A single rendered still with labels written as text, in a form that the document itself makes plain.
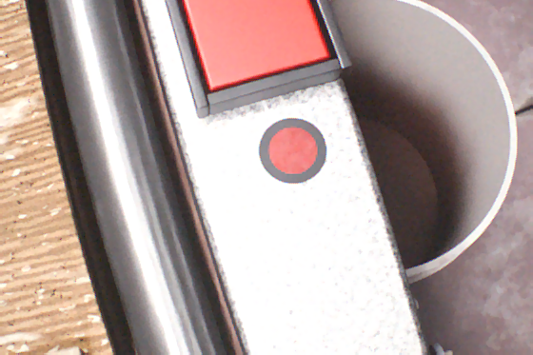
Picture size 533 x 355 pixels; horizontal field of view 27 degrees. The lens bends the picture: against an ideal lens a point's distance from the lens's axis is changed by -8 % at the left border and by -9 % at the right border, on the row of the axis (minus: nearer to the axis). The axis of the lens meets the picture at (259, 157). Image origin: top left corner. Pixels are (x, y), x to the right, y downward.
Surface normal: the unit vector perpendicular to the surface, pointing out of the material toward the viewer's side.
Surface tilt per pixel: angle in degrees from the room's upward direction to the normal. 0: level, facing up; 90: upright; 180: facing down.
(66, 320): 0
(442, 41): 87
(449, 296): 0
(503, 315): 0
